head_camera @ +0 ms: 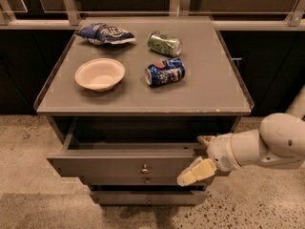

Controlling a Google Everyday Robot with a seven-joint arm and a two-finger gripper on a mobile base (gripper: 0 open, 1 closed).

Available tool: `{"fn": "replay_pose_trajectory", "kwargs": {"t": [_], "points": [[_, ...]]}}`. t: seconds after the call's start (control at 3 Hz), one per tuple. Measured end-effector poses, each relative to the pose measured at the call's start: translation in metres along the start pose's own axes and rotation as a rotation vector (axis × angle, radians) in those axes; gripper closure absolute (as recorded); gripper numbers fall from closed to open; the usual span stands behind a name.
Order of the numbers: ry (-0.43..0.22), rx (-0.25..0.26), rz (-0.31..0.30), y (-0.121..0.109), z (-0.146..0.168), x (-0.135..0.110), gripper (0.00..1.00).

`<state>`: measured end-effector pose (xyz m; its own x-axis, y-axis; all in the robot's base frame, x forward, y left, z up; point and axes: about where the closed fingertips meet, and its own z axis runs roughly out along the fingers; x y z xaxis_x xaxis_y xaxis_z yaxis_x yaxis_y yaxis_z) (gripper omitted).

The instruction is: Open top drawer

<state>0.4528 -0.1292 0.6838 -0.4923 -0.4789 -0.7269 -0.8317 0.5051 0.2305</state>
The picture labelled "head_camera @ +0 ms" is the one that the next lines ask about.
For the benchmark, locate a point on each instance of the grey drawer cabinet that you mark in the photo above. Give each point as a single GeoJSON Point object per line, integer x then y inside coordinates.
{"type": "Point", "coordinates": [211, 86]}

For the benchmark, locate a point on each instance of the grey top drawer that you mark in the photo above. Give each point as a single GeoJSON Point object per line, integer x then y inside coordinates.
{"type": "Point", "coordinates": [131, 146]}

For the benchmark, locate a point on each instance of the grey bottom drawer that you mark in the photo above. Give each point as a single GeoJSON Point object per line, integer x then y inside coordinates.
{"type": "Point", "coordinates": [148, 197]}

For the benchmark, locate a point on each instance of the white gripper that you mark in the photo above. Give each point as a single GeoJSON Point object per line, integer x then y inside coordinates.
{"type": "Point", "coordinates": [219, 151]}

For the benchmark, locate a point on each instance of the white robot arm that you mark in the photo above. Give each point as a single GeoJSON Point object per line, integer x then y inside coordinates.
{"type": "Point", "coordinates": [278, 142]}

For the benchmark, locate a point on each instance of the white paper bowl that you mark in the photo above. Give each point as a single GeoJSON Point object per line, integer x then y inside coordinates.
{"type": "Point", "coordinates": [100, 74]}

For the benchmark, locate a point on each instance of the blue pepsi can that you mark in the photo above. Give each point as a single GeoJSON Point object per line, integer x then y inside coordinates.
{"type": "Point", "coordinates": [164, 72]}

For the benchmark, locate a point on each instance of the metal glass railing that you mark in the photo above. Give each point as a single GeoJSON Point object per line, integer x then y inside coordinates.
{"type": "Point", "coordinates": [228, 15]}

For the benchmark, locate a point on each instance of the grey drawer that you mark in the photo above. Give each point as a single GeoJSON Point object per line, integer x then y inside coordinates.
{"type": "Point", "coordinates": [131, 146]}
{"type": "Point", "coordinates": [123, 181]}
{"type": "Point", "coordinates": [148, 197]}

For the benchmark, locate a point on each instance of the green soda can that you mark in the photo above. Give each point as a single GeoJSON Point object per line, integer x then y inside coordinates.
{"type": "Point", "coordinates": [165, 44]}

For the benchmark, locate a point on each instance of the blue crumpled chip bag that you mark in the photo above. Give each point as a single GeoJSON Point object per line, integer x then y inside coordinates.
{"type": "Point", "coordinates": [101, 33]}

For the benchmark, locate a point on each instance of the grey middle drawer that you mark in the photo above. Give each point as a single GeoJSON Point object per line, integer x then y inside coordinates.
{"type": "Point", "coordinates": [123, 181]}

